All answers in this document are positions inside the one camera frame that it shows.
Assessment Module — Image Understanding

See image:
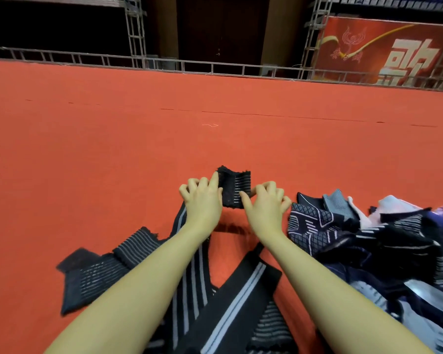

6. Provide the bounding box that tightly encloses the person's right hand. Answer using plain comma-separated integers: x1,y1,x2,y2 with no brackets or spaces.
238,180,292,244

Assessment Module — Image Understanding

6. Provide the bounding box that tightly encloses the person's left hand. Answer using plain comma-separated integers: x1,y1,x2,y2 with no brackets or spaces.
179,172,224,236

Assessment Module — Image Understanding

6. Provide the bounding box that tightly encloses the pile of black striped bands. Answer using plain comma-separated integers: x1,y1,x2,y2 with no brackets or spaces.
57,201,300,354

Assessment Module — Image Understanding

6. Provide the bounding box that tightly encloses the person's right forearm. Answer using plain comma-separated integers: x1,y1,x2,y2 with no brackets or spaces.
262,232,437,354

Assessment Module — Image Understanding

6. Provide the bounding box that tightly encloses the person's left forearm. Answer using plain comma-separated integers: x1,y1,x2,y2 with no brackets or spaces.
44,221,215,354

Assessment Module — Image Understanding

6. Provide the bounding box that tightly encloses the heap of dark patterned socks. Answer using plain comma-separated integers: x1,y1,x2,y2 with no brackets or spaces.
286,189,443,354

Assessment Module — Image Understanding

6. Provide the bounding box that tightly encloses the dark brown door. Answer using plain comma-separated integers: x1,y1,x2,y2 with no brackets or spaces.
177,0,267,67

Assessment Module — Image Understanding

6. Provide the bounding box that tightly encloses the red banner with white print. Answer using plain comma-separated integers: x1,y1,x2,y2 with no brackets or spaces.
312,16,443,89

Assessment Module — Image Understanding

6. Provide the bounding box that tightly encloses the grey metal truss tower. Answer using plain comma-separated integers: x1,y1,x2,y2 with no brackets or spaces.
299,0,333,80
123,0,149,69

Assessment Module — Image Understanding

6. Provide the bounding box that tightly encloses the grey metal beam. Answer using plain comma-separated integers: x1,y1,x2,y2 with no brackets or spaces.
0,0,127,8

